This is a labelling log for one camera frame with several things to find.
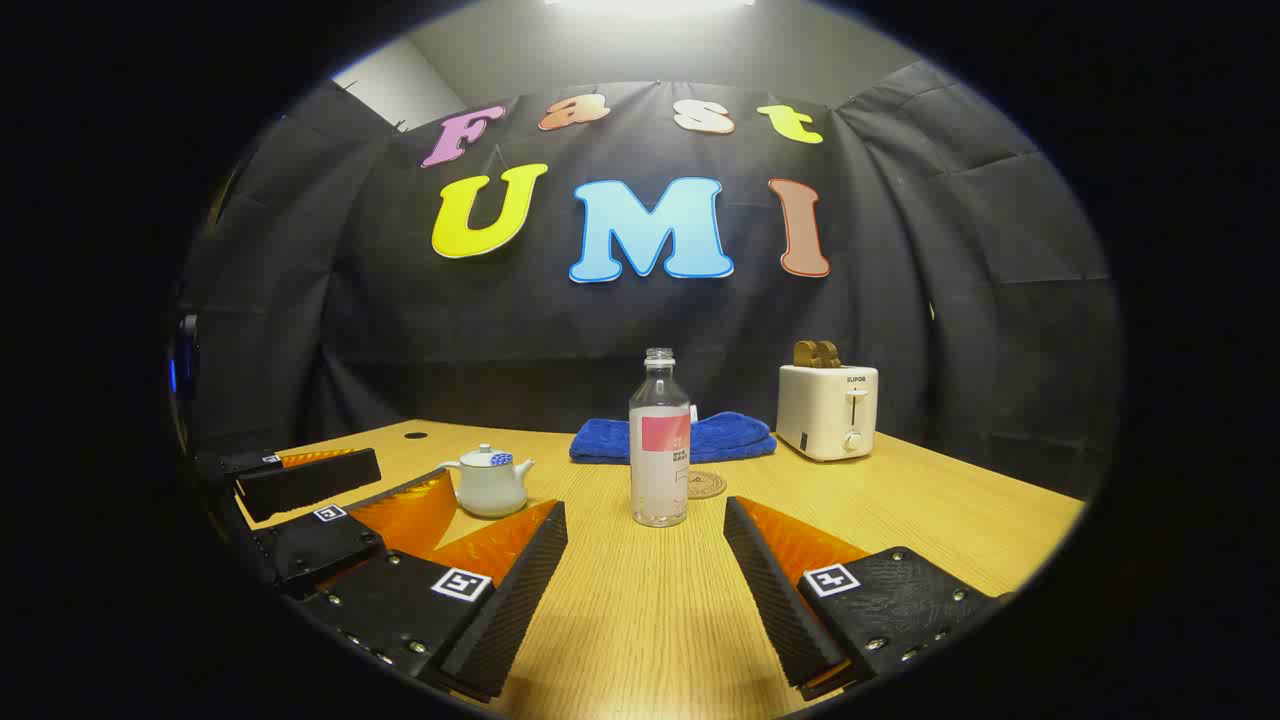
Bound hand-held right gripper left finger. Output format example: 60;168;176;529
300;500;569;703

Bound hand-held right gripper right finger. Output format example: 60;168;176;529
722;495;1011;703

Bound white ceramic teacup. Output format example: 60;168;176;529
440;458;536;519

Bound clear water bottle pink label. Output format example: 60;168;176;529
628;348;693;529

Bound blue towel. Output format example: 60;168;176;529
568;411;778;466

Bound white toaster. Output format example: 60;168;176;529
777;363;881;463

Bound black backdrop cloth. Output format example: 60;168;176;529
175;60;1121;501

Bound ceiling light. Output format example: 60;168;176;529
545;0;756;13

